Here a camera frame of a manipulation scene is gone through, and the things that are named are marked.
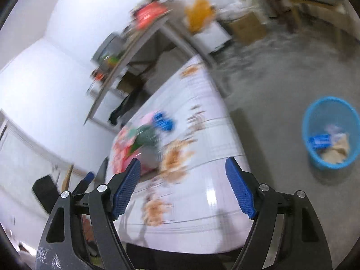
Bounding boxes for white cabinet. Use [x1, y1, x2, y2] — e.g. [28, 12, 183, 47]
[195, 21, 233, 55]

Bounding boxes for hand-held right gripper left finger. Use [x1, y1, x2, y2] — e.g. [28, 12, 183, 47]
[35, 158, 142, 270]

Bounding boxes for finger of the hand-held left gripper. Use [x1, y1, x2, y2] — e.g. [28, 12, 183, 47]
[74, 172, 95, 195]

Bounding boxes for cardboard box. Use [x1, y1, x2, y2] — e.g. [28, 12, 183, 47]
[227, 12, 268, 46]

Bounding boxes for wooden side table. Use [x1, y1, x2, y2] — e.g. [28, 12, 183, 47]
[83, 13, 218, 126]

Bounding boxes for blue mesh sponge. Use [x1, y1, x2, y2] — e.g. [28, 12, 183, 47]
[153, 112, 177, 132]

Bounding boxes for floral print dining table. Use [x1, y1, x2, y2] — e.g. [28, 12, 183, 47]
[104, 55, 255, 255]

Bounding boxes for red sauce jar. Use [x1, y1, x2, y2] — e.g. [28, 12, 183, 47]
[92, 69, 106, 84]

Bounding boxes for clear plastic bag red print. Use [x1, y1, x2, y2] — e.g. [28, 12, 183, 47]
[112, 124, 144, 175]

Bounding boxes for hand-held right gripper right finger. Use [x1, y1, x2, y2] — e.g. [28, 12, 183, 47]
[225, 157, 334, 270]

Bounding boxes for translucent plastic container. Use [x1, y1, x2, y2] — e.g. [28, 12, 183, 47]
[137, 143, 165, 176]

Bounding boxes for blue plastic waste basket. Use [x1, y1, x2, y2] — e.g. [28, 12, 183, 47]
[302, 96, 360, 170]

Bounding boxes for dark wooden stool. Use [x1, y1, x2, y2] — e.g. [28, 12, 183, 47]
[260, 0, 303, 33]

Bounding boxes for yellow plastic bag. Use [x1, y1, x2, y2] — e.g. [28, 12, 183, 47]
[185, 0, 216, 33]

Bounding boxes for green mesh sponge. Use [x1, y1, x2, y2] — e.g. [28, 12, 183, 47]
[132, 126, 161, 151]

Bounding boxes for black clothing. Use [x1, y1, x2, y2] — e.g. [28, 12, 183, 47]
[108, 85, 146, 127]

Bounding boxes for blue toothpaste box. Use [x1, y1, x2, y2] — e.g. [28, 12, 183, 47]
[308, 134, 331, 149]

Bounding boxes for beige paper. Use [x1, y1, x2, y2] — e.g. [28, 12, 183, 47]
[320, 133, 351, 164]

